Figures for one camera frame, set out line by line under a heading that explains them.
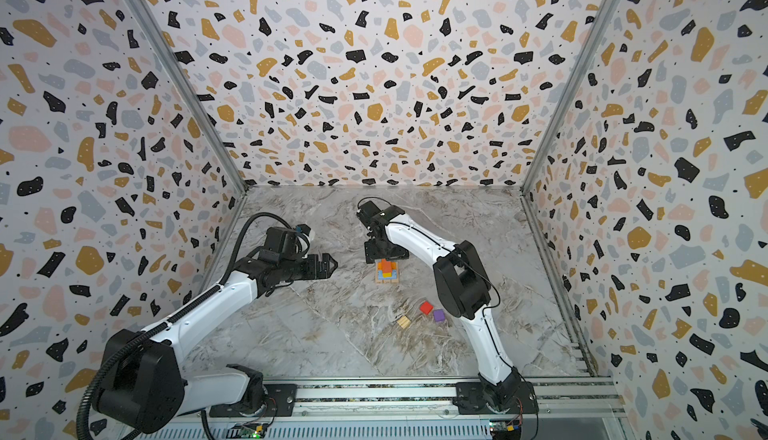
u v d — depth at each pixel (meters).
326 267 0.78
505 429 0.72
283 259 0.68
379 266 0.95
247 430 0.70
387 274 0.94
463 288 0.55
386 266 0.92
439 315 0.88
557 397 0.76
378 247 0.84
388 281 0.95
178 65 0.86
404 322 0.86
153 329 0.43
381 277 0.94
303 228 0.78
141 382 0.40
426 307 0.91
